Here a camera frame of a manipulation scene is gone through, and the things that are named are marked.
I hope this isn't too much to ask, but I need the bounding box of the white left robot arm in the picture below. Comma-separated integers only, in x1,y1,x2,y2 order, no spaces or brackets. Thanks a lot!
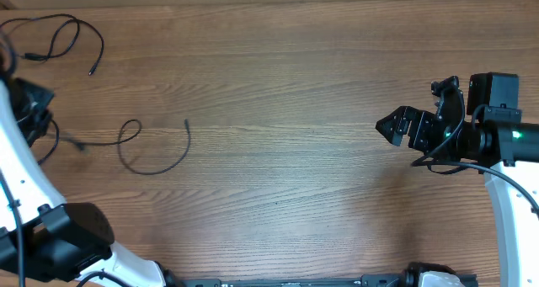
1,35,180,286

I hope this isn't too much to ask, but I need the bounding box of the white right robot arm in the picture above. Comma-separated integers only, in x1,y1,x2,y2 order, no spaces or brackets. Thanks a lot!
376,72,538,286

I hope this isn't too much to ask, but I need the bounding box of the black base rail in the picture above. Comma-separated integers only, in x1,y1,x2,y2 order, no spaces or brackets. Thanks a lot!
168,261,479,287

